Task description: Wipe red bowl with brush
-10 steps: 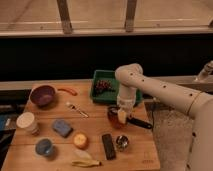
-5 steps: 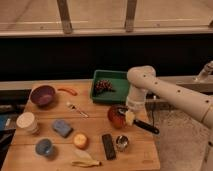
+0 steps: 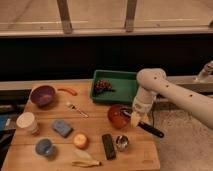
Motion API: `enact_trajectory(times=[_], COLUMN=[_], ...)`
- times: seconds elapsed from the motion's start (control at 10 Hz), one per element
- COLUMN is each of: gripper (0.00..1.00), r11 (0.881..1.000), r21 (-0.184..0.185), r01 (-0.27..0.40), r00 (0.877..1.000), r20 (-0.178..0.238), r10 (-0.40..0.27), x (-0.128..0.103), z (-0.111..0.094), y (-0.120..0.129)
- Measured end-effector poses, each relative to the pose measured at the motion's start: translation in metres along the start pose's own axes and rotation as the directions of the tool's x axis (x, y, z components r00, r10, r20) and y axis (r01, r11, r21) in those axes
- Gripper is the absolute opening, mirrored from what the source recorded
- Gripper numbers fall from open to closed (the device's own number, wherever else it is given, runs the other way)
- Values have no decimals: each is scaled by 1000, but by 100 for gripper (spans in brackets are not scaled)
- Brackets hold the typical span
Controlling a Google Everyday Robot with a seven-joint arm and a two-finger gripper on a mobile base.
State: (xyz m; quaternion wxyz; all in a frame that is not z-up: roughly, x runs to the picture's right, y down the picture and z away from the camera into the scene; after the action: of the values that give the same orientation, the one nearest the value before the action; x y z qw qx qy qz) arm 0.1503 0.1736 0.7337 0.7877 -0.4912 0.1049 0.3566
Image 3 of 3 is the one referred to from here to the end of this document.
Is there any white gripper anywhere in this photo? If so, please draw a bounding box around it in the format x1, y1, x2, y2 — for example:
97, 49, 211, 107
130, 99, 152, 127

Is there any black handled dish brush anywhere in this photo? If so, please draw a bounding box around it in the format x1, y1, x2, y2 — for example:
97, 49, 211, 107
121, 108, 164, 138

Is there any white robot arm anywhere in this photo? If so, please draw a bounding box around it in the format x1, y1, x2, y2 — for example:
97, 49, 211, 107
132, 68, 213, 130

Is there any red bowl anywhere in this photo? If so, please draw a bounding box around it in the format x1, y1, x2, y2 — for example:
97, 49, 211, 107
107, 104, 130, 129

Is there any purple bowl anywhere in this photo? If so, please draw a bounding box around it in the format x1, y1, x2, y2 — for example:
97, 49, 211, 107
30, 85, 56, 107

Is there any small metal cup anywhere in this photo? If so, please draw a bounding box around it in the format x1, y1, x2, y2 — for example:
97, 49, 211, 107
116, 135, 129, 151

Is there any green plastic tray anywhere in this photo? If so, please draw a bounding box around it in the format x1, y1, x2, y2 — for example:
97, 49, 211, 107
90, 70, 138, 105

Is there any black remote bar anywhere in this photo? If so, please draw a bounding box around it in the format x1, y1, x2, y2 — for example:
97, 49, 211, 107
102, 134, 116, 160

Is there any dark grape bunch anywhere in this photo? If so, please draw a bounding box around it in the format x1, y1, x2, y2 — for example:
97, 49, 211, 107
95, 80, 113, 93

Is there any orange fruit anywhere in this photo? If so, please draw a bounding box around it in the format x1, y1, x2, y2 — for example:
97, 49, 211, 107
73, 133, 88, 149

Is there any orange carrot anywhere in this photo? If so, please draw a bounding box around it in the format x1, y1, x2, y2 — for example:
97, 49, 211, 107
58, 88, 78, 96

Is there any clear plastic piece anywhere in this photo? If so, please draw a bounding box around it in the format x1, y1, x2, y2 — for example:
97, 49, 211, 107
74, 149, 92, 159

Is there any blue sponge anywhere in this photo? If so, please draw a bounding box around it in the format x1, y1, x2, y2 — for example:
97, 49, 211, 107
52, 120, 73, 138

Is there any wooden cutting board table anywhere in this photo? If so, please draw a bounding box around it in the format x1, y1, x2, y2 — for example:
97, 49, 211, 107
1, 82, 160, 171

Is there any blue cup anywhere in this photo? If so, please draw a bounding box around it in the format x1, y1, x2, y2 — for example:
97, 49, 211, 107
35, 139, 53, 157

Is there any white paper cup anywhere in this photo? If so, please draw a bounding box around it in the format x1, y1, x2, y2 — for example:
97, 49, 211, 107
16, 112, 39, 134

